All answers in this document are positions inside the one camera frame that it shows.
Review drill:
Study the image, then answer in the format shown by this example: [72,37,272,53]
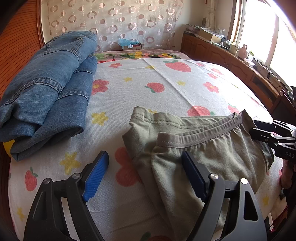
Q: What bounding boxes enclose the grey-green shorts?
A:
[122,106,274,240]

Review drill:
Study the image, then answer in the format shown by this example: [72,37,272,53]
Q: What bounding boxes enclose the folded blue jeans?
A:
[1,31,97,161]

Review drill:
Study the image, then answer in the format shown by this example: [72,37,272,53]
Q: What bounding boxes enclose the white cup on cabinet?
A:
[229,44,238,55]

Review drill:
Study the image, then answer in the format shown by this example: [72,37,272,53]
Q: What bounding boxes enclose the pink bottle on cabinet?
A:
[238,44,248,60]

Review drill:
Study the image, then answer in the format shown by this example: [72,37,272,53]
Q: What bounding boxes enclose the pink circle sheer curtain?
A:
[41,0,184,52]

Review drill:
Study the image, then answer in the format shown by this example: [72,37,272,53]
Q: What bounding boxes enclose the cardboard box on cabinet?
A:
[198,29,222,44]

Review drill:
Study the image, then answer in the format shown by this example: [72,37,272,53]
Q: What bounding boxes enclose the long wooden side cabinet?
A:
[181,33,293,113]

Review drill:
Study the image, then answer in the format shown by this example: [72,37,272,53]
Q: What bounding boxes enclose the person's right hand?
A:
[280,160,295,189]

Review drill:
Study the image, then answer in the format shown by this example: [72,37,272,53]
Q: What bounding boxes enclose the yellow plush toy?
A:
[3,140,15,158]

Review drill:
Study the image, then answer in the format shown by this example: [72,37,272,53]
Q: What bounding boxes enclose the box with blue bag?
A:
[118,39,142,50]

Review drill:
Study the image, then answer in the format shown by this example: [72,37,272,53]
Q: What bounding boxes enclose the white strawberry flower sheet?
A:
[9,58,282,240]

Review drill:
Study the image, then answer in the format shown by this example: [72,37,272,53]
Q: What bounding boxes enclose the brown louvered wooden wardrobe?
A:
[1,1,45,95]

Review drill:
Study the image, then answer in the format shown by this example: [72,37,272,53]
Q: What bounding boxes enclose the wooden framed window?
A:
[228,1,295,87]

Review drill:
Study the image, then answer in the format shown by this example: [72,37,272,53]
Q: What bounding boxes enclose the floral pink bed blanket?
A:
[94,49,191,63]

